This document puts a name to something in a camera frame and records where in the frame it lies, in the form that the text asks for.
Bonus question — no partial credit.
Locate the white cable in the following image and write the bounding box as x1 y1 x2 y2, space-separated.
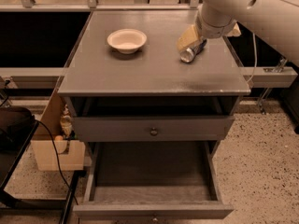
247 33 259 82

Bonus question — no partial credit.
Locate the black cable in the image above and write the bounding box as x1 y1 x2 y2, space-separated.
35 119 78 205

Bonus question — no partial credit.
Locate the cardboard box with items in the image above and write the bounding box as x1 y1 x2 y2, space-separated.
31 91 85 171

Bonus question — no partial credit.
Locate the white bowl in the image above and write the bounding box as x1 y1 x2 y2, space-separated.
107 29 147 54

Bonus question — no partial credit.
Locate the grey top drawer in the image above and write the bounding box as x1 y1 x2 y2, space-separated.
73 116 235 142

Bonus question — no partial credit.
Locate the open grey middle drawer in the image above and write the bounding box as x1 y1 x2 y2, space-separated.
74 142 234 221

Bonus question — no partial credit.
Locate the grey wooden drawer cabinet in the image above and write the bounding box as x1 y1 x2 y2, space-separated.
57 9 251 224

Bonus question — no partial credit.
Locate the round brass drawer knob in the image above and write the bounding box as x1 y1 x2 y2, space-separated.
150 128 158 136

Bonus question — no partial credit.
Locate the black cart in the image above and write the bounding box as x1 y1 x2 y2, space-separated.
0 107 84 224

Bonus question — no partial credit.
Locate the silver blue redbull can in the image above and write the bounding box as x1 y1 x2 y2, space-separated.
180 39 207 63

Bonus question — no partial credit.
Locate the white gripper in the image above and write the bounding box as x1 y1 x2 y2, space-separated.
177 16 241 52

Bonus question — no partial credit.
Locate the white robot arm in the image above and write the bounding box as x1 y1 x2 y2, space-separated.
196 0 299 65

